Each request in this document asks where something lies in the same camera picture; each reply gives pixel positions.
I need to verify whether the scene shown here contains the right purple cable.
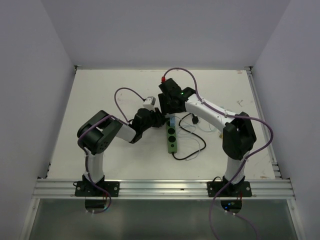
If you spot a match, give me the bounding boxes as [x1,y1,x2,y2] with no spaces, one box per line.
[162,67,275,240]

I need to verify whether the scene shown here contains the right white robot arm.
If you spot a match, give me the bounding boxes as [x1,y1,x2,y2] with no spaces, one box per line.
[158,77,257,197]

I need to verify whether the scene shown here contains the teal usb cable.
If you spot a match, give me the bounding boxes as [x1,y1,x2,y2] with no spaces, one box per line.
[197,107,233,135]

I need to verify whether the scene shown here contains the green power strip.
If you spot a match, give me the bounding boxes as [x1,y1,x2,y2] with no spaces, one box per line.
[165,118,178,154]

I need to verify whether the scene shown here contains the light blue usb cable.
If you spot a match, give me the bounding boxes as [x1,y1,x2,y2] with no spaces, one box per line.
[177,119,205,160]

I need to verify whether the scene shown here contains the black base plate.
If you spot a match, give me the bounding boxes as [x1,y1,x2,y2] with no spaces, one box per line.
[73,179,120,197]
[206,177,253,198]

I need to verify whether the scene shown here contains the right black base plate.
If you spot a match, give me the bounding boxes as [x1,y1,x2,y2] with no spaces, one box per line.
[206,177,253,198]

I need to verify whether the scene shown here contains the aluminium rail frame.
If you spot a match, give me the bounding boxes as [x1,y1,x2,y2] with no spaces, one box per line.
[32,69,294,200]

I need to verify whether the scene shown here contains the black power cord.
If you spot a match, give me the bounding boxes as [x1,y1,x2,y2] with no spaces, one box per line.
[172,112,208,161]

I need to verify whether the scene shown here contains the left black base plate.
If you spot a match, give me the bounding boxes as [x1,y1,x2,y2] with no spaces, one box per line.
[73,179,120,197]

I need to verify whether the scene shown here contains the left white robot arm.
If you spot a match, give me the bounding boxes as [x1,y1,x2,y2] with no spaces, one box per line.
[77,108,166,197]

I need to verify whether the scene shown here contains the light blue charger plug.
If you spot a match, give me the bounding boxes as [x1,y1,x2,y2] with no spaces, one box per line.
[169,116,176,128]

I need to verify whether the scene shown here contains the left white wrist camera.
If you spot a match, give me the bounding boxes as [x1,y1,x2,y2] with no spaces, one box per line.
[142,96,156,111]

